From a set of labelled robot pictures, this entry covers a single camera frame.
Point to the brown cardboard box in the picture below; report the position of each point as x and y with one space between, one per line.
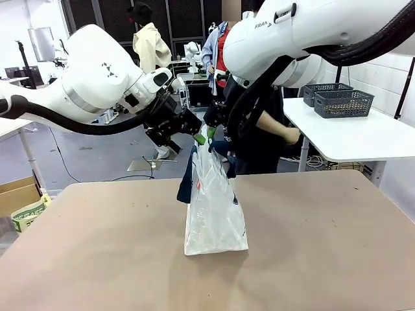
17 196

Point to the grey plastic basket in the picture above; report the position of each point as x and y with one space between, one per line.
324 90
343 103

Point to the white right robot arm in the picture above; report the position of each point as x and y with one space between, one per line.
308 29

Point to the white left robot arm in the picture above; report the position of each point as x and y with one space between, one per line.
90 64

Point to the grey whiteboard panel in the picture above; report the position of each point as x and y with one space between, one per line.
41 43

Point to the metal floor plate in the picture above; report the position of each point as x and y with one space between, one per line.
142 166

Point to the person's hand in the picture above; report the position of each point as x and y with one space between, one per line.
291 135

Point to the white humanoid robot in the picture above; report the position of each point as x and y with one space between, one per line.
193 53

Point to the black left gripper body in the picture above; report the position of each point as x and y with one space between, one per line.
163 120

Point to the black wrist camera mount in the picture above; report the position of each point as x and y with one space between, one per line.
168 145

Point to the green white printed box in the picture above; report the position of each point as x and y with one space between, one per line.
29 214

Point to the black flight case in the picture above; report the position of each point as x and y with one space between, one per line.
197 90

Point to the black slanted pole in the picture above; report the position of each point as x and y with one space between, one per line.
403 87

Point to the person in cream coat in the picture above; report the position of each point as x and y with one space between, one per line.
150 48

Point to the black tripod stand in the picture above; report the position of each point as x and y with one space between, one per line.
25 61

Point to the white side table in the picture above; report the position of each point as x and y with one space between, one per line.
353 139

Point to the white table with leg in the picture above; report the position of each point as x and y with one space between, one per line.
27 145

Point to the left gripper green finger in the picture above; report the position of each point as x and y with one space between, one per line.
199 138
191 121

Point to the person's bare forearm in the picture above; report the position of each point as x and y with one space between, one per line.
272 124

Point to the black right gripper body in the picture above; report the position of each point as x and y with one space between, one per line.
216 115

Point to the person in dark clothes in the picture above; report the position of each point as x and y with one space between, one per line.
266 155

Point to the person in blue shirt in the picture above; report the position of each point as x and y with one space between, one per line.
210 48

